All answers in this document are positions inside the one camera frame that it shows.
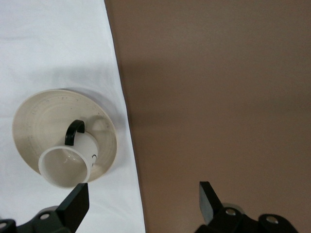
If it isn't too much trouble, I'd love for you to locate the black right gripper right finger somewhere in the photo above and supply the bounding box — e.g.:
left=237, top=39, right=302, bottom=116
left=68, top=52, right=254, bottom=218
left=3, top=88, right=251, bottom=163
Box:
left=194, top=181, right=259, bottom=233

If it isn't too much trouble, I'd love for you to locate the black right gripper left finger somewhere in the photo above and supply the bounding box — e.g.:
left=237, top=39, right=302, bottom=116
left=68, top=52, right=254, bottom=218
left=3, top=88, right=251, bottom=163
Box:
left=14, top=183, right=90, bottom=233

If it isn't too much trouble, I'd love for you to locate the white mug with black handle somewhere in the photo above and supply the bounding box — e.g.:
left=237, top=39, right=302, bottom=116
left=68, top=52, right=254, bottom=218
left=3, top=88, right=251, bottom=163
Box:
left=38, top=119, right=99, bottom=189

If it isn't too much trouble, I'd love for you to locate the beige plate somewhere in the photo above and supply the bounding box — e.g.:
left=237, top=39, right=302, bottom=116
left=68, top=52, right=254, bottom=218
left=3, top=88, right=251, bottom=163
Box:
left=12, top=89, right=118, bottom=183

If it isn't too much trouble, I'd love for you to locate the white cloth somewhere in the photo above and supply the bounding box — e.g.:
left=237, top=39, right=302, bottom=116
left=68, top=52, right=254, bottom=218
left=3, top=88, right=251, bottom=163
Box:
left=0, top=0, right=147, bottom=233

